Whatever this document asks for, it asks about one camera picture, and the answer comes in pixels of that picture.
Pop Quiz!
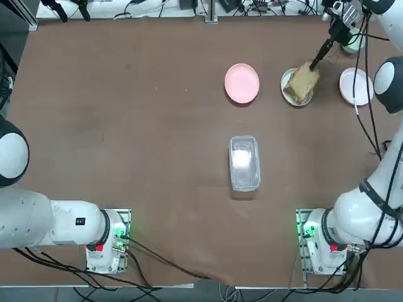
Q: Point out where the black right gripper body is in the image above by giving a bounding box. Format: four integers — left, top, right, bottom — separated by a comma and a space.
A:
328, 17, 354, 45

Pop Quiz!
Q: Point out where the pale green bowl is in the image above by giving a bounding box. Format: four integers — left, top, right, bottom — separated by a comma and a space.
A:
341, 28, 366, 54

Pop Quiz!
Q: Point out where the brown bread slice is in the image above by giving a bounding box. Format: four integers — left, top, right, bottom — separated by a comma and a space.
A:
287, 62, 321, 99
283, 83, 311, 106

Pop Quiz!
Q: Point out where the pink round plate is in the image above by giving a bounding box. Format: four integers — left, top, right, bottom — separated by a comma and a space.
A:
224, 63, 261, 104
339, 67, 375, 107

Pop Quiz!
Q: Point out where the white round plate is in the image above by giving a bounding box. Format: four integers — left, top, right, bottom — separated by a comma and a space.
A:
280, 67, 315, 108

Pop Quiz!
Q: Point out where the clear plastic lidded box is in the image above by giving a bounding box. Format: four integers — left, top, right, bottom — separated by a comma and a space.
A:
229, 135, 261, 193

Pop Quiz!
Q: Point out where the black tripod leg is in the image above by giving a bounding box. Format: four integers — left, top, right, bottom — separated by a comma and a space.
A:
75, 0, 91, 21
43, 0, 69, 23

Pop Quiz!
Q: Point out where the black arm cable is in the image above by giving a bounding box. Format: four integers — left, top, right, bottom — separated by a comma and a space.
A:
351, 6, 385, 158

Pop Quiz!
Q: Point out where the aluminium frame post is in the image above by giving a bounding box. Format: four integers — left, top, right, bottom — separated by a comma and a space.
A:
206, 0, 218, 23

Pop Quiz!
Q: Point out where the black base cable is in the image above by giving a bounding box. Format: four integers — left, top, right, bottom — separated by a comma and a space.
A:
125, 235, 237, 289

